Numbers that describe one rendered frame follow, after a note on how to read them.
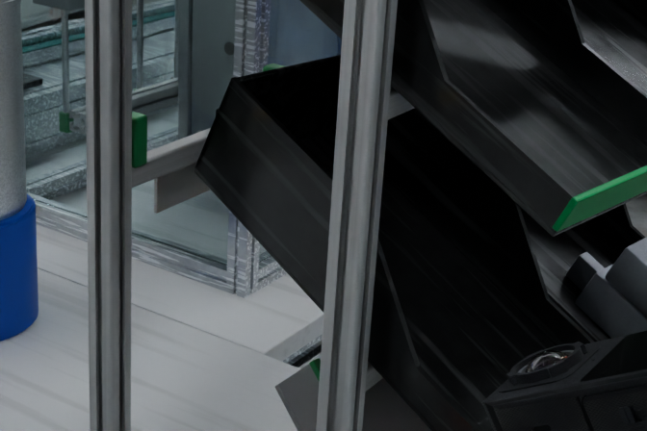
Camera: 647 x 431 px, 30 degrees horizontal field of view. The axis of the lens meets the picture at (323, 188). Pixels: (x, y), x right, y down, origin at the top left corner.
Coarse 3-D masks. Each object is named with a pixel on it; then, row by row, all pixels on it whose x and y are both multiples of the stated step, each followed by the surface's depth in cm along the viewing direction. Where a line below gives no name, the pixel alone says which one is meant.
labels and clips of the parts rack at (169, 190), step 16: (272, 64) 84; (144, 128) 72; (144, 144) 72; (144, 160) 73; (176, 176) 78; (192, 176) 80; (160, 192) 77; (176, 192) 79; (192, 192) 80; (160, 208) 78
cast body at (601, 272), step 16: (624, 256) 76; (640, 256) 76; (576, 272) 81; (592, 272) 80; (608, 272) 77; (624, 272) 76; (640, 272) 76; (592, 288) 78; (608, 288) 78; (624, 288) 77; (640, 288) 76; (592, 304) 79; (608, 304) 78; (624, 304) 77; (640, 304) 76; (608, 320) 78; (624, 320) 77; (640, 320) 76
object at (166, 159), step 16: (400, 96) 62; (400, 112) 63; (176, 144) 76; (192, 144) 77; (160, 160) 74; (176, 160) 76; (192, 160) 77; (144, 176) 74; (160, 176) 75; (368, 368) 67; (368, 384) 68
